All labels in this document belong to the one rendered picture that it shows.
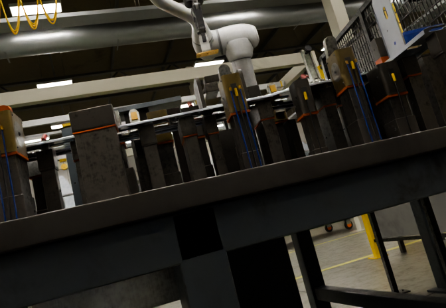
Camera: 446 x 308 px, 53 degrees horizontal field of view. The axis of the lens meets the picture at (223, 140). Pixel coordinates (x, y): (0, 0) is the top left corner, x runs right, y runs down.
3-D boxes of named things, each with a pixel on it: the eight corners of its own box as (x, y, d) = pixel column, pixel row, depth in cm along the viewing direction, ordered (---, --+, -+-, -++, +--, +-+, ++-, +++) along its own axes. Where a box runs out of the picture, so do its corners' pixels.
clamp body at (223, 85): (251, 191, 122) (220, 72, 129) (244, 196, 133) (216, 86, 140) (275, 185, 123) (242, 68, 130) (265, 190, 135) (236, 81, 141)
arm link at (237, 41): (248, 177, 235) (289, 167, 235) (250, 180, 219) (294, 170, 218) (214, 32, 234) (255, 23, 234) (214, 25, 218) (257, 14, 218)
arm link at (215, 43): (188, 28, 221) (215, 21, 221) (194, 48, 238) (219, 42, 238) (193, 50, 216) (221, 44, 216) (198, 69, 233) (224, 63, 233)
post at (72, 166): (80, 242, 166) (60, 129, 174) (84, 242, 173) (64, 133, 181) (101, 237, 167) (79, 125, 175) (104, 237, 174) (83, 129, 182)
